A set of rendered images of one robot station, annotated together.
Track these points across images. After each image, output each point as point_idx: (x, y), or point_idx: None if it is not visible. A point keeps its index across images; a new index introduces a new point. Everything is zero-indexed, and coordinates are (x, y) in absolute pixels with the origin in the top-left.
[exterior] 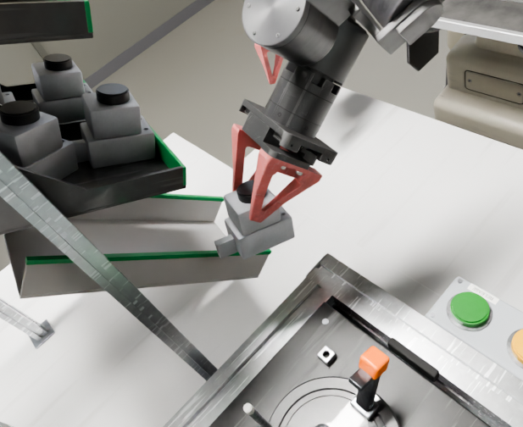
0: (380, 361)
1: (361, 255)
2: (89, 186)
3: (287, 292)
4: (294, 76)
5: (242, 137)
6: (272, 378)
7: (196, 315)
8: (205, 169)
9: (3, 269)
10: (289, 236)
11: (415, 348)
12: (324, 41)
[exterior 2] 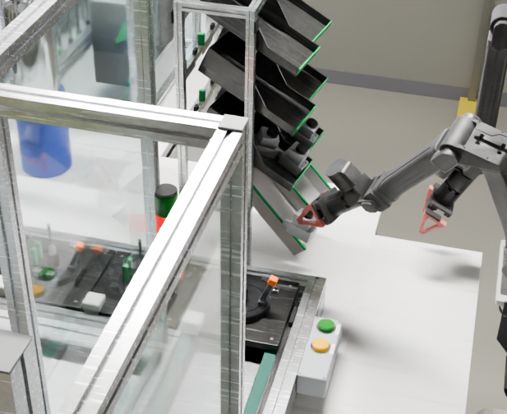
0: (273, 279)
1: (349, 310)
2: (269, 165)
3: None
4: (339, 191)
5: None
6: (255, 279)
7: (271, 261)
8: (365, 222)
9: None
10: (305, 241)
11: (298, 316)
12: (342, 186)
